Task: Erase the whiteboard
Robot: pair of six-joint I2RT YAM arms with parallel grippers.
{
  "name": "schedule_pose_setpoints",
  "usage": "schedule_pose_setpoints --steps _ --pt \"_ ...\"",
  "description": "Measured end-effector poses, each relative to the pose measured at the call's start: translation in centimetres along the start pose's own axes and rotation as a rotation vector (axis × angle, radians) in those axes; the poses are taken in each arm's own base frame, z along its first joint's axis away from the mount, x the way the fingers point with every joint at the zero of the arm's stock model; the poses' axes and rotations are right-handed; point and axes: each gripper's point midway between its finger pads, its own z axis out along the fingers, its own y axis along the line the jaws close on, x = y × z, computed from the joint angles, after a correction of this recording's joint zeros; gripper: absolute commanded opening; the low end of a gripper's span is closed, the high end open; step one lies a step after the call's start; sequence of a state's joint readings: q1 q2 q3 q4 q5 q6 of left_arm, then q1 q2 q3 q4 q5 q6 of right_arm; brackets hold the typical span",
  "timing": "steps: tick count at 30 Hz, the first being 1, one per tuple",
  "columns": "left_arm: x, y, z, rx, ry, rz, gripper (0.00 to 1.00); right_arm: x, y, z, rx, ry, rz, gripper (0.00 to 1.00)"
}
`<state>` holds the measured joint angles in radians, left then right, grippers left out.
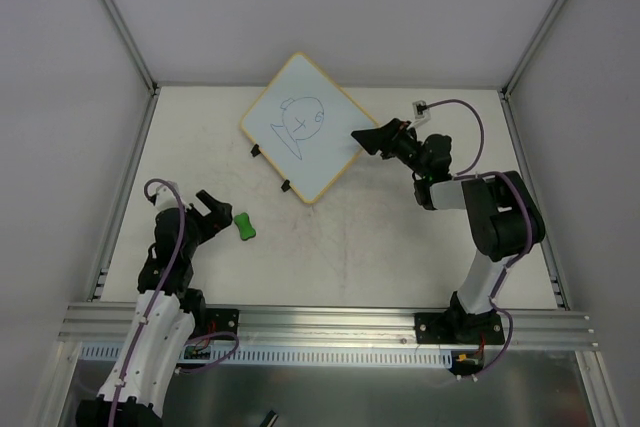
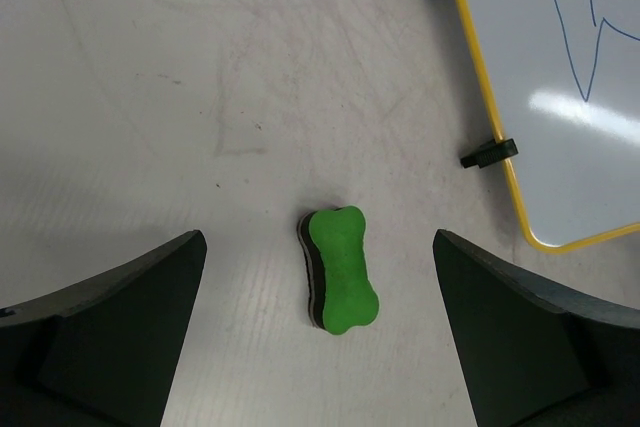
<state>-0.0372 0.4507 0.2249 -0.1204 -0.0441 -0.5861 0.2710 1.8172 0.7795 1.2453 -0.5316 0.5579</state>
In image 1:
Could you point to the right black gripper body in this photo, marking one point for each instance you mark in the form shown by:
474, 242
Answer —
391, 137

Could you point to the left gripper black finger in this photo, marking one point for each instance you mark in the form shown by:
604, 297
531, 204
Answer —
220, 217
207, 200

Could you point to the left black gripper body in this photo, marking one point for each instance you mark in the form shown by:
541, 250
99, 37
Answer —
204, 217

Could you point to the green whiteboard eraser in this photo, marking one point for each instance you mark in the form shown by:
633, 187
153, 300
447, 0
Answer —
245, 228

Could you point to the white whiteboard with yellow frame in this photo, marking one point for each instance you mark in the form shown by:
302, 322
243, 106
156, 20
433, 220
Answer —
302, 123

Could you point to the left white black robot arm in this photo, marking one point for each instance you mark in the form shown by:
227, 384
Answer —
168, 312

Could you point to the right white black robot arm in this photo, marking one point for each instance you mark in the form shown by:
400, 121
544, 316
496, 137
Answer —
504, 221

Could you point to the black whiteboard clip upper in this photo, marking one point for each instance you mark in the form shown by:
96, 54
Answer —
255, 150

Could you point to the small black object at bottom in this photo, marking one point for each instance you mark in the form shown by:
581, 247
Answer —
270, 419

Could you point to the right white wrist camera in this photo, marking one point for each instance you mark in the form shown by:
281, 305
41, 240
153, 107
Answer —
422, 113

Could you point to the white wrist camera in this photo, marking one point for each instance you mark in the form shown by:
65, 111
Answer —
422, 113
166, 197

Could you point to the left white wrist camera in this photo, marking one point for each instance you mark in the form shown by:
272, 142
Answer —
166, 197

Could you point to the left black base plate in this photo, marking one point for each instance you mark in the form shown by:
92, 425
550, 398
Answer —
221, 321

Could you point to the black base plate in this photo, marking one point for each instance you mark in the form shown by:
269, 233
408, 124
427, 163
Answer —
467, 329
221, 321

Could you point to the aluminium mounting rail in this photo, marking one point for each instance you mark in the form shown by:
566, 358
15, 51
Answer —
339, 327

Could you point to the white slotted cable duct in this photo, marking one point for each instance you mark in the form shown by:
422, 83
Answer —
253, 355

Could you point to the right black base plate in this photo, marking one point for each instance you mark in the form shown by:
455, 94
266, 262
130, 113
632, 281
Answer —
467, 329

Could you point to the right aluminium frame post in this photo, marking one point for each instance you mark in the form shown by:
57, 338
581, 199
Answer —
542, 30

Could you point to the aluminium frame post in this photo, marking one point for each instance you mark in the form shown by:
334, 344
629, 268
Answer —
119, 23
542, 30

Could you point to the left aluminium frame post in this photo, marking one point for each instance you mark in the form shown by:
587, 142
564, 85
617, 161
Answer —
119, 23

